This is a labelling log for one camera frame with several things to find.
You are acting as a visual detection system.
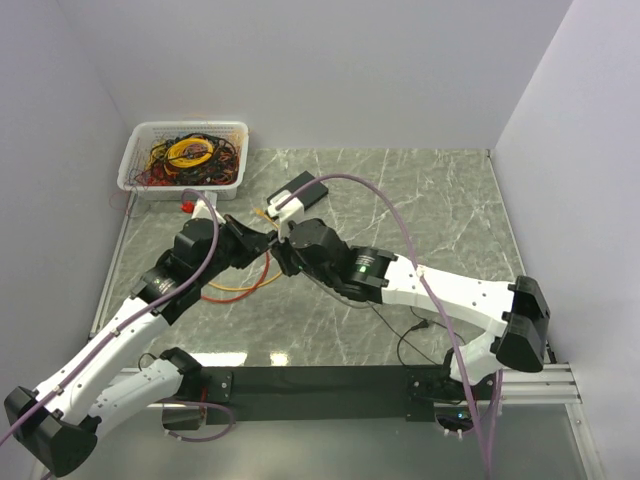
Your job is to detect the red ethernet cable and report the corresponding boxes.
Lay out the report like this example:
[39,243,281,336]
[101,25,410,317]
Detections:
[200,259,274,304]

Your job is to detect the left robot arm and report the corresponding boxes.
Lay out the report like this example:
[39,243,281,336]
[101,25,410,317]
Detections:
[4,215,277,477]

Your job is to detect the yellow ethernet cable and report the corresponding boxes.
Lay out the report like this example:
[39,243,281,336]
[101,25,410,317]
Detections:
[208,207,284,292]

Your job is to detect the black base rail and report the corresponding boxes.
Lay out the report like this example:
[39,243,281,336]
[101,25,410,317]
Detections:
[142,364,481,426]

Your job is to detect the aluminium frame rail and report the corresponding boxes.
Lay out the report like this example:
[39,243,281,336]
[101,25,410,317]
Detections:
[29,362,584,480]

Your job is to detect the black network switch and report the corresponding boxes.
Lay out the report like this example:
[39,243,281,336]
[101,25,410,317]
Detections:
[267,170,329,210]

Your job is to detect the tangled cables in basket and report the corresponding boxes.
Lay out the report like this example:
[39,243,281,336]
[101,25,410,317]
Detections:
[130,130,249,187]

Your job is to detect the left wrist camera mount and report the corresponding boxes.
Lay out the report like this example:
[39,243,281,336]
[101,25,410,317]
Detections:
[181,192,217,220]

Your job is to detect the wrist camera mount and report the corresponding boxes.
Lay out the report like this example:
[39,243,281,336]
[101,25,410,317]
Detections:
[181,192,217,220]
[267,190,304,243]

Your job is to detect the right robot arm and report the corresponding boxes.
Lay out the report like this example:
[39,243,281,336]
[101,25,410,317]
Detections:
[271,219,551,399]

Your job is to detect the white plastic basket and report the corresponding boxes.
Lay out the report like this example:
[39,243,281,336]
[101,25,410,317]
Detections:
[117,120,249,201]

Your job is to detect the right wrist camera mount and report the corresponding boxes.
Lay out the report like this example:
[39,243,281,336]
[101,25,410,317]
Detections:
[267,190,304,243]

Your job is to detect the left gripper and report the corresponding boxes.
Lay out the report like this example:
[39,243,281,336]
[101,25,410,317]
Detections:
[197,213,268,285]

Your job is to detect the black power cable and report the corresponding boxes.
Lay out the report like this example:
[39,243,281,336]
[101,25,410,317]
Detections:
[369,302,461,369]

